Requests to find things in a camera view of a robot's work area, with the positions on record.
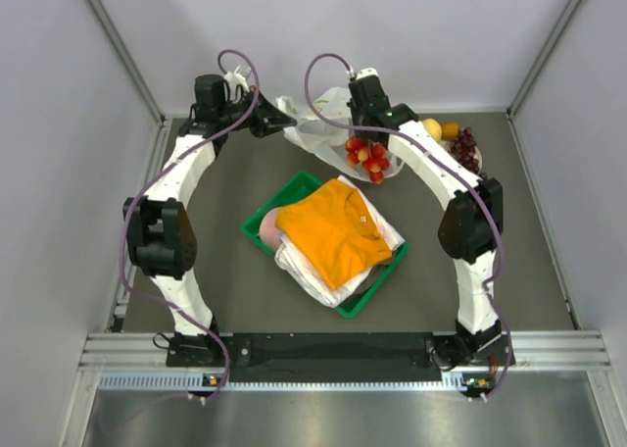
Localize red cherry bunch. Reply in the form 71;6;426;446
344;136;392;184

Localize yellow pear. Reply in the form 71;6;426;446
422;119;443;142

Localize round pastel plate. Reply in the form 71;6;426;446
440;140;483;175

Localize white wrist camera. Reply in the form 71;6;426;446
223;63;253;93
349;68;378;81

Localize purple cable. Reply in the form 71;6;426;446
119;49;261;404
303;52;515;403

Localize aluminium frame rail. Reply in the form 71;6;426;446
77;330;613;393

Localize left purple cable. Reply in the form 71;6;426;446
119;49;261;404

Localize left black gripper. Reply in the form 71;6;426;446
217;85;297;138

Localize green plastic tray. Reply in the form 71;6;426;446
242;171;409;319

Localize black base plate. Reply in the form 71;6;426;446
153;332;515;383

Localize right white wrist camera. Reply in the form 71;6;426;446
349;68;378;81

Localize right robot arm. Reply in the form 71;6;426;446
348;68;504;366

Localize white printed plastic bag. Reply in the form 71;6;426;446
274;85;405;182

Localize orange fruit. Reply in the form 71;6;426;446
441;122;461;141

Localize pink garment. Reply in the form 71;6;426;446
259;208;281;253

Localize white folded clothes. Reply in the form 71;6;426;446
274;175;393;308

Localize orange t-shirt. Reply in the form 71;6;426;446
275;176;404;292

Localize dark red grape bunch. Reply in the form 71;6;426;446
450;127;488;179

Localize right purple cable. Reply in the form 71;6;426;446
303;52;515;403

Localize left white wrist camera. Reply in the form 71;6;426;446
223;63;253;93

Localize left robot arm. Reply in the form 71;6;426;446
123;71;297;366

